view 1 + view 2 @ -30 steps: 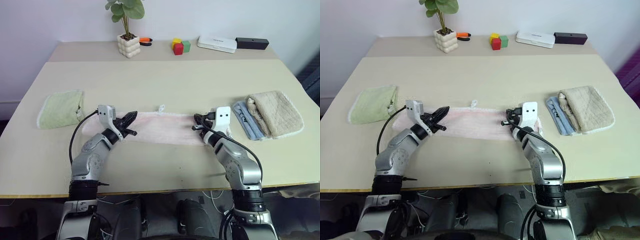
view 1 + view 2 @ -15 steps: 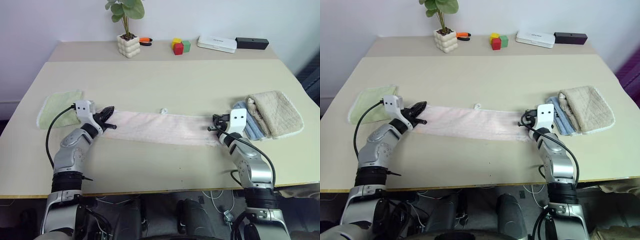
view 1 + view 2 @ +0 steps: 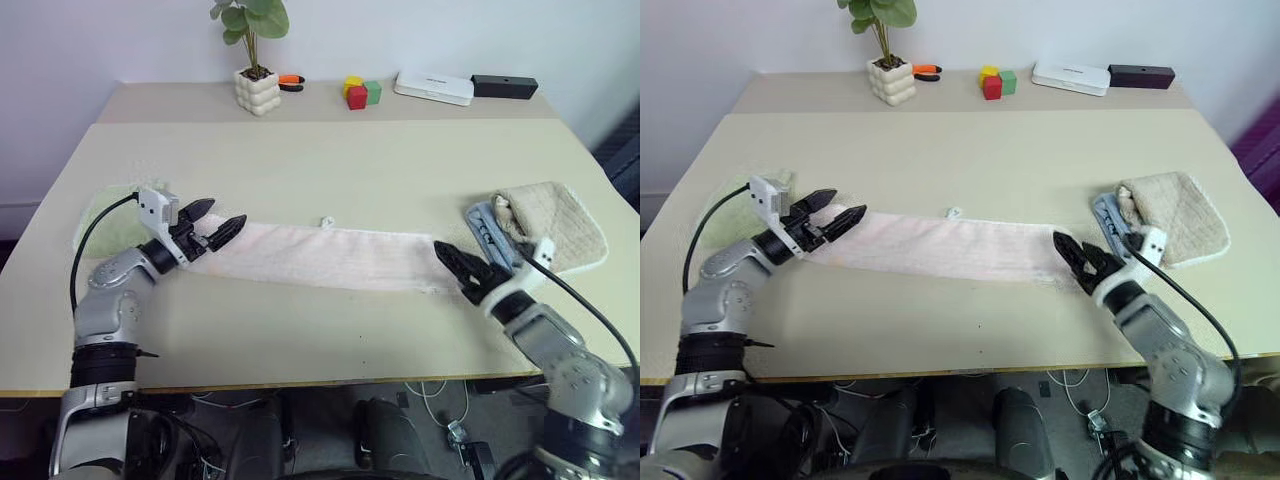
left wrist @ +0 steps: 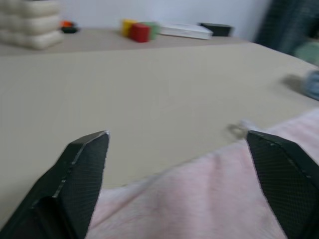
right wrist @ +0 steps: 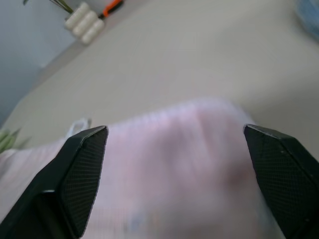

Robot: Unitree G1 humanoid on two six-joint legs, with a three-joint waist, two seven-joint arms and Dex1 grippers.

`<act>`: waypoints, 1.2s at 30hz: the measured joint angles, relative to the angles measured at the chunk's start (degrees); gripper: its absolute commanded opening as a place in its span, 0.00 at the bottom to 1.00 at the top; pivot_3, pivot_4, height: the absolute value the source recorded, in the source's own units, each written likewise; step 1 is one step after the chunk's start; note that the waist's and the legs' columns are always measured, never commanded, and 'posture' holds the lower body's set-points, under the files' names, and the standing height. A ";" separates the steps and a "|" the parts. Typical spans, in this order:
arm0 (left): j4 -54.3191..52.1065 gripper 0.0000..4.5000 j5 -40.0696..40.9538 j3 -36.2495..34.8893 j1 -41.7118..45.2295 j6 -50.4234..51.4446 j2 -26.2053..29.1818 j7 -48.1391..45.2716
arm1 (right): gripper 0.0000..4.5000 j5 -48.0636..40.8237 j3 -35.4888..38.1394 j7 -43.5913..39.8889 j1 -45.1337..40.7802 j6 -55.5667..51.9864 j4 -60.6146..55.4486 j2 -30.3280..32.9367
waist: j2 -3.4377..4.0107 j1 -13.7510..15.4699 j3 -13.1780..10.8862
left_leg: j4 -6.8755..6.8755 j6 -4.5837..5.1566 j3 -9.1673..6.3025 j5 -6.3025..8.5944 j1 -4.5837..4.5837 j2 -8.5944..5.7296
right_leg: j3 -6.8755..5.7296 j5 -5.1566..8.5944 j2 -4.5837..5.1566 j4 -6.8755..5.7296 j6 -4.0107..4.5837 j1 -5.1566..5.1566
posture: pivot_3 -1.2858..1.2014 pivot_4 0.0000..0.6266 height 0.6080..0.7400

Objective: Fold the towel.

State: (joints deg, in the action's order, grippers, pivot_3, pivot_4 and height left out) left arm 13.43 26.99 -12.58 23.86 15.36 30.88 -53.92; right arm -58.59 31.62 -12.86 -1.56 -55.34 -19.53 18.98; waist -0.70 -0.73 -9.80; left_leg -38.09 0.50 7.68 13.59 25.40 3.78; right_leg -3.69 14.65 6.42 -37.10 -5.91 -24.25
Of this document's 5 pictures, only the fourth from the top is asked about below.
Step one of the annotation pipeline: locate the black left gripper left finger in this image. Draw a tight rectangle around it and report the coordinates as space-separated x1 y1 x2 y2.
0 130 110 239

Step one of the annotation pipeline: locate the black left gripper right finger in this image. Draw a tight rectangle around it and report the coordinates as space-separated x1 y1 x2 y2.
246 130 319 239

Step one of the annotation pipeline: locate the pink towel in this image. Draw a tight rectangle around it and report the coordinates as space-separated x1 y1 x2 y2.
86 108 319 239

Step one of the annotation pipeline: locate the blue grey object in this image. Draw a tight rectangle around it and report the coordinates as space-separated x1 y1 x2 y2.
300 70 319 101

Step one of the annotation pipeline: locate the light green object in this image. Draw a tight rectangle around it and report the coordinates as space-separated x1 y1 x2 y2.
292 39 319 66

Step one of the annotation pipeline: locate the orange and black small object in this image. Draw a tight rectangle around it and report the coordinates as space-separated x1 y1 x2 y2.
59 20 80 34

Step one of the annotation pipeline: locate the red block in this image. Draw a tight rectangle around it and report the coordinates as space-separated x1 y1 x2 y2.
130 23 151 43

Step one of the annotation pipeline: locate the yellow block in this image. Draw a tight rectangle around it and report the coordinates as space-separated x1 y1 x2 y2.
121 19 138 38

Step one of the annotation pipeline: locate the dark curtain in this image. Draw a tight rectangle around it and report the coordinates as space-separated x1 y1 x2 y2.
253 0 319 55

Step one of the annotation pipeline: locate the stack of white towels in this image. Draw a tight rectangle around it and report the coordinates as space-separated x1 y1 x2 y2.
0 0 64 50

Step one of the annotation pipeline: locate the green block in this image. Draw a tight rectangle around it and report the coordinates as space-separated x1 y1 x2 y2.
142 21 160 41

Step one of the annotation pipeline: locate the black box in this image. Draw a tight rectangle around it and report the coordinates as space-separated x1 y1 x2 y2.
198 22 234 37

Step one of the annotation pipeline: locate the white flat box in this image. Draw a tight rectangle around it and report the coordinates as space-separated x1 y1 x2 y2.
159 23 214 40

